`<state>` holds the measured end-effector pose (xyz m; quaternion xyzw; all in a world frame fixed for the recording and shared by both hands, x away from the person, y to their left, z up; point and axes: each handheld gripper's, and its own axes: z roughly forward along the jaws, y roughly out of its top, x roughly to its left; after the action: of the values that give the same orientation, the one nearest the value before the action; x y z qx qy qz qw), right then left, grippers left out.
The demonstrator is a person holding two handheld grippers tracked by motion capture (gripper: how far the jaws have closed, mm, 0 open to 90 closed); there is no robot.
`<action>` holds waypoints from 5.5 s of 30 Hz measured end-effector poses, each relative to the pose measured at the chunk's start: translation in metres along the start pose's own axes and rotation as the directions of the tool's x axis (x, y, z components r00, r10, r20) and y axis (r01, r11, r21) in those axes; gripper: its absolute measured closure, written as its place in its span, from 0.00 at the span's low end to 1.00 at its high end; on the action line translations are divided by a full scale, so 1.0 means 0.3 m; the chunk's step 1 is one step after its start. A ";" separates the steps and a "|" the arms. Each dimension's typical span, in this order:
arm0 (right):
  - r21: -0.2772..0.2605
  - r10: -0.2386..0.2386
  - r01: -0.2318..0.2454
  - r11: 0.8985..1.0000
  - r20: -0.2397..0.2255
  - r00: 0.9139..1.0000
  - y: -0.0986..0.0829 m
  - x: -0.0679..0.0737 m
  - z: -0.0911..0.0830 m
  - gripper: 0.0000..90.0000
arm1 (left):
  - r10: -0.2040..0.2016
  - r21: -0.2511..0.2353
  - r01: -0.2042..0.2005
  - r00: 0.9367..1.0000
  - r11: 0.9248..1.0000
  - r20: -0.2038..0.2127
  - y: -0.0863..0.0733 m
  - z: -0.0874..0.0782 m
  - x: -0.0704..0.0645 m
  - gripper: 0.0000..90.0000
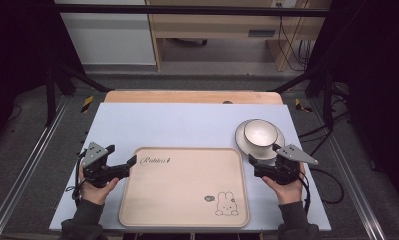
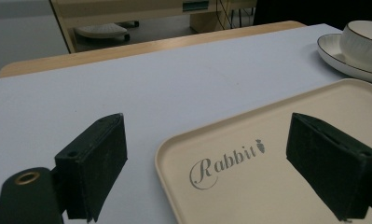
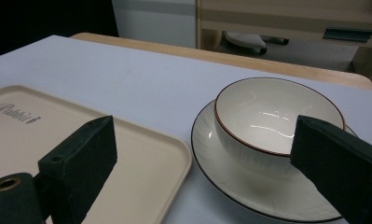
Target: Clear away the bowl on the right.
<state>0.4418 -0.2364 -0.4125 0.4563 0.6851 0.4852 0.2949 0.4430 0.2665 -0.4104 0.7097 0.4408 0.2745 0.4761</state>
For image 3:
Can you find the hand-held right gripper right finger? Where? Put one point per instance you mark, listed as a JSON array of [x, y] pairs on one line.
[[342, 168]]

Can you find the white plate with black rim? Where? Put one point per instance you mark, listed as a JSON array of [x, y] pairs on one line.
[[252, 193]]

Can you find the wooden shelf unit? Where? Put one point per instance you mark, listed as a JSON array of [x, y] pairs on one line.
[[286, 15]]

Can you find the beige plastic tray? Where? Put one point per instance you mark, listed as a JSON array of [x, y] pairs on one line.
[[137, 168]]

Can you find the wooden table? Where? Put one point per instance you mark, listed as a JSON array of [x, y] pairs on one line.
[[205, 54]]

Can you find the white bowl with brown rim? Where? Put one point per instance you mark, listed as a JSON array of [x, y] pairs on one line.
[[261, 124]]

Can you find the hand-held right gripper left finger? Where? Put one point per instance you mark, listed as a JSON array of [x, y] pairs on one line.
[[81, 161]]

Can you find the teal box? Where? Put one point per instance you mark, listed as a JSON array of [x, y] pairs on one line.
[[347, 34]]

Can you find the grey and white slipper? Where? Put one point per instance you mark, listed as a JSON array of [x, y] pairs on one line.
[[247, 42]]

